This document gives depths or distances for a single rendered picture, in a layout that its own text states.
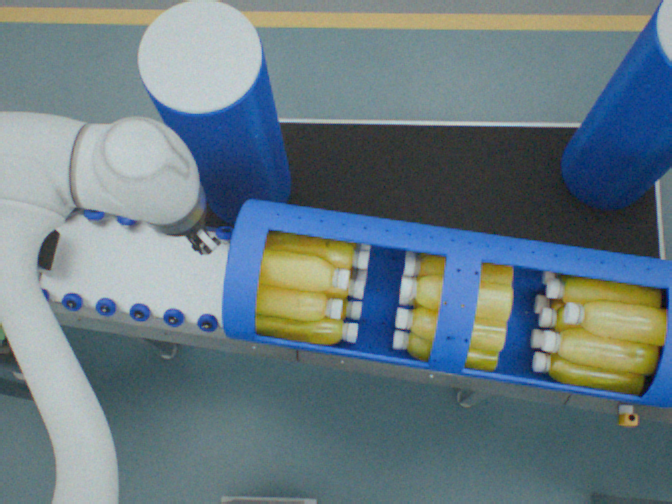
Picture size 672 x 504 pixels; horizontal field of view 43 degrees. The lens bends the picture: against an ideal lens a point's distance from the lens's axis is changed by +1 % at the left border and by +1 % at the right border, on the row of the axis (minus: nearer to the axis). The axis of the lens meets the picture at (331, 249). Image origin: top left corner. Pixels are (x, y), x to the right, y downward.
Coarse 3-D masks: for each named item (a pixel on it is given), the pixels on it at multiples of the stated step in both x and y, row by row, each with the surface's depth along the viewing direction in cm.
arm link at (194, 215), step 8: (200, 184) 108; (200, 192) 106; (200, 200) 107; (192, 208) 105; (200, 208) 108; (192, 216) 107; (200, 216) 110; (152, 224) 105; (160, 224) 105; (168, 224) 105; (176, 224) 106; (184, 224) 107; (192, 224) 109; (160, 232) 109; (168, 232) 109; (176, 232) 109
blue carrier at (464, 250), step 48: (240, 240) 157; (384, 240) 158; (432, 240) 159; (480, 240) 160; (528, 240) 163; (240, 288) 156; (384, 288) 182; (528, 288) 179; (240, 336) 164; (384, 336) 177; (528, 336) 178; (528, 384) 162
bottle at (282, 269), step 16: (272, 256) 160; (288, 256) 161; (304, 256) 161; (272, 272) 160; (288, 272) 159; (304, 272) 159; (320, 272) 159; (336, 272) 161; (288, 288) 162; (304, 288) 161; (320, 288) 160; (336, 288) 162
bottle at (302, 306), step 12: (264, 288) 164; (276, 288) 164; (264, 300) 163; (276, 300) 163; (288, 300) 163; (300, 300) 163; (312, 300) 163; (324, 300) 164; (264, 312) 165; (276, 312) 164; (288, 312) 164; (300, 312) 163; (312, 312) 163; (324, 312) 164
